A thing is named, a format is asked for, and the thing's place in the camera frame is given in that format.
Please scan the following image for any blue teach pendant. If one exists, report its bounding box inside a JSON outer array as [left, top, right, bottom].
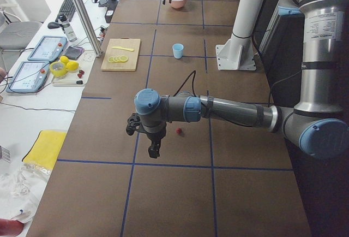
[[6, 61, 50, 93], [28, 35, 68, 62]]

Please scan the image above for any black computer mouse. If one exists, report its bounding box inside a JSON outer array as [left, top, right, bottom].
[[47, 22, 60, 29]]

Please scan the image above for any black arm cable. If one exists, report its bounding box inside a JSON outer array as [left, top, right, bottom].
[[173, 70, 262, 127]]

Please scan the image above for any black keyboard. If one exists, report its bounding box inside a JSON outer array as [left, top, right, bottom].
[[55, 0, 76, 22]]

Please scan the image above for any whole yellow lemon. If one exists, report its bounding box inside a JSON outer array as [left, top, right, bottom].
[[59, 56, 69, 64], [66, 61, 79, 72]]

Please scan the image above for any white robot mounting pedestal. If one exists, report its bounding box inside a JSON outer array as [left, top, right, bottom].
[[216, 0, 263, 70]]

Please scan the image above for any aluminium frame post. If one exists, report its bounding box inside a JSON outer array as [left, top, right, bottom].
[[73, 0, 103, 57]]

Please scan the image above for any yellow cloth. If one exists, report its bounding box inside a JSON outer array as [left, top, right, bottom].
[[22, 130, 67, 171]]

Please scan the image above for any white tray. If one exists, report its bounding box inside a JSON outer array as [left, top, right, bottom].
[[51, 69, 88, 87]]

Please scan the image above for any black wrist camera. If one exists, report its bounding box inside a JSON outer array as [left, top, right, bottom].
[[125, 113, 141, 136]]

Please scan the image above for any clear water bottle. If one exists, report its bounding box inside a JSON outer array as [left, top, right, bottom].
[[58, 14, 77, 42]]

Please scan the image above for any lemon slice top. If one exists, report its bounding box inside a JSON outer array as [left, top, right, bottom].
[[122, 55, 128, 63]]

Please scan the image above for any yellow plastic knife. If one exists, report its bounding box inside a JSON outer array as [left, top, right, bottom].
[[112, 46, 135, 52]]

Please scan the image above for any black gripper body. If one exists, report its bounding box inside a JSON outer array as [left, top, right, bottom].
[[146, 126, 166, 149]]

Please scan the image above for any wooden cutting board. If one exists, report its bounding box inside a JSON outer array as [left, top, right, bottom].
[[101, 38, 141, 72]]

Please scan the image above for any lower blue teach pendant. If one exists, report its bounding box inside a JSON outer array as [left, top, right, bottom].
[[6, 61, 50, 93]]

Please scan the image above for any grey office chair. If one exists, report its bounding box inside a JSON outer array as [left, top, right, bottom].
[[1, 3, 42, 71]]

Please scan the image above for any white bear coaster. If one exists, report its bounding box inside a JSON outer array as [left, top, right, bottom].
[[79, 51, 96, 63]]

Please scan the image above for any yellow tape roll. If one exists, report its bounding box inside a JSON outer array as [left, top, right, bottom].
[[49, 61, 68, 77]]

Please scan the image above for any upper blue teach pendant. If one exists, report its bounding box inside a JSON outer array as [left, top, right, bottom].
[[28, 35, 68, 62]]

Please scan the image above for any light blue cup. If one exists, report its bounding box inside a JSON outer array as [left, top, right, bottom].
[[172, 43, 184, 59]]

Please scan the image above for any white plastic bag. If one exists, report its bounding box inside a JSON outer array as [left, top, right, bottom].
[[1, 164, 52, 223]]

